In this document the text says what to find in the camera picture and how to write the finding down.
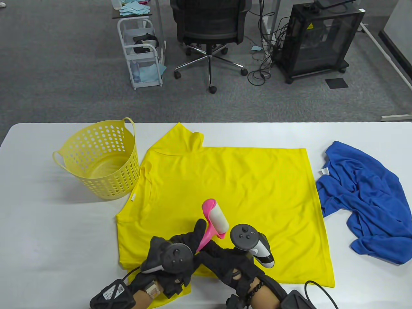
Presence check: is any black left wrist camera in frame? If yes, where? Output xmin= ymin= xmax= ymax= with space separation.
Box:
xmin=89 ymin=279 xmax=137 ymax=309

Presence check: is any yellow t-shirt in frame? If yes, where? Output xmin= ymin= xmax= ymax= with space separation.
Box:
xmin=116 ymin=122 xmax=335 ymax=300

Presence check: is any white desk leg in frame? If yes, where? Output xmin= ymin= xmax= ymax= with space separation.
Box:
xmin=259 ymin=0 xmax=281 ymax=52

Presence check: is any white desk base frame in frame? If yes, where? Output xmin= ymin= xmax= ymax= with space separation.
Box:
xmin=360 ymin=22 xmax=412 ymax=122

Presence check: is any pink lint roller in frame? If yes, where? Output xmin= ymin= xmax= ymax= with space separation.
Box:
xmin=195 ymin=199 xmax=229 ymax=255

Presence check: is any black office chair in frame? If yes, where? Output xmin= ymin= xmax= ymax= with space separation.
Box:
xmin=170 ymin=0 xmax=252 ymax=94

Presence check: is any pile of light blue cloths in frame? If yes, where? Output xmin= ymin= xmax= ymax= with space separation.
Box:
xmin=119 ymin=0 xmax=152 ymax=16

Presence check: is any grey right hand controller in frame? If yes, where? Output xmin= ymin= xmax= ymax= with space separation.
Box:
xmin=230 ymin=224 xmax=275 ymax=268

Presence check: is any blue t-shirt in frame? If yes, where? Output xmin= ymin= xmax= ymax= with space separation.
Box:
xmin=315 ymin=141 xmax=412 ymax=265

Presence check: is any person's left hand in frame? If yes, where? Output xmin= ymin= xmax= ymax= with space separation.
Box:
xmin=129 ymin=219 xmax=206 ymax=299

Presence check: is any black headset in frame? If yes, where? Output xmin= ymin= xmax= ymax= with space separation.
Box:
xmin=133 ymin=33 xmax=160 ymax=54

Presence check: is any person's right forearm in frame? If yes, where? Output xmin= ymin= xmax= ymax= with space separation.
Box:
xmin=240 ymin=278 xmax=285 ymax=309

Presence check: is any light blue cloth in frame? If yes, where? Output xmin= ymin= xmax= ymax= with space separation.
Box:
xmin=134 ymin=63 xmax=167 ymax=82

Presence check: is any yellow perforated plastic basket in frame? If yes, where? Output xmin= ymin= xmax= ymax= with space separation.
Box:
xmin=52 ymin=117 xmax=140 ymax=201

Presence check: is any grey left hand controller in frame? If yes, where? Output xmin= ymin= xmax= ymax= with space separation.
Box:
xmin=141 ymin=237 xmax=193 ymax=274

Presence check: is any white rolling cart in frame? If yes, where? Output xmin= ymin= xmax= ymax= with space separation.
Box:
xmin=117 ymin=17 xmax=167 ymax=90

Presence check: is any black floor plate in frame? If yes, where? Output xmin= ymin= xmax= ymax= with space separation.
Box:
xmin=324 ymin=78 xmax=349 ymax=89

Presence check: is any person's right hand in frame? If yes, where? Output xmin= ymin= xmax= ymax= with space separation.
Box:
xmin=193 ymin=240 xmax=266 ymax=298

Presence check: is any black bead bracelet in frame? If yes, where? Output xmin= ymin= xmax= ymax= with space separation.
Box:
xmin=244 ymin=281 xmax=263 ymax=299

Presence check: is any black equipment cabinet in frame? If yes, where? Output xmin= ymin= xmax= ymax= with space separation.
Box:
xmin=275 ymin=0 xmax=366 ymax=85

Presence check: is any grey hand controller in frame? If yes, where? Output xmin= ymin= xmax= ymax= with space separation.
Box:
xmin=230 ymin=224 xmax=275 ymax=268
xmin=141 ymin=237 xmax=193 ymax=274

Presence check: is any person's left forearm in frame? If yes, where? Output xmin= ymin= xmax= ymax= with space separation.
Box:
xmin=130 ymin=283 xmax=161 ymax=309

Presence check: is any tangle of black cables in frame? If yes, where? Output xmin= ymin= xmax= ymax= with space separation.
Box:
xmin=247 ymin=0 xmax=290 ymax=86

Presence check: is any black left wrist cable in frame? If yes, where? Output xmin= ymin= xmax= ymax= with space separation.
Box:
xmin=123 ymin=266 xmax=144 ymax=284

